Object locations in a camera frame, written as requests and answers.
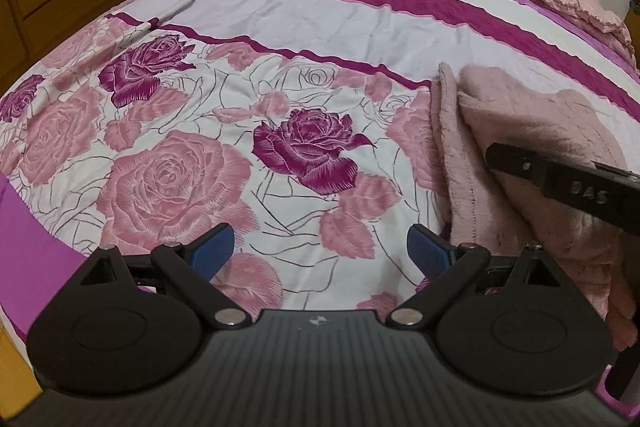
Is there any yellow wooden cabinet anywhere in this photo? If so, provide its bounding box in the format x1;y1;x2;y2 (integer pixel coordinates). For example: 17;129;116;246
622;0;640;68

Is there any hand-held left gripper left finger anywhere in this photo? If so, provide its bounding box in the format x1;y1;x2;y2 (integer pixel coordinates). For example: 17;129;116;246
79;222;252;329

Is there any pink knitted sweater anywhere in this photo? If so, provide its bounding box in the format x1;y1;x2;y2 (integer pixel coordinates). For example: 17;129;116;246
429;62;640;353

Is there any floral striped bed sheet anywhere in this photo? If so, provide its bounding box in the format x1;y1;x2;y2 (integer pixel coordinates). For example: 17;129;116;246
0;0;640;343

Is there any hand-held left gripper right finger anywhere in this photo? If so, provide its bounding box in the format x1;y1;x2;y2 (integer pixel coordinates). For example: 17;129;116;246
387;223;566;329

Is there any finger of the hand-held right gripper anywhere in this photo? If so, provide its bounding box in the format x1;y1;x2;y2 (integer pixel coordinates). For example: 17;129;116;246
484;143;550;190

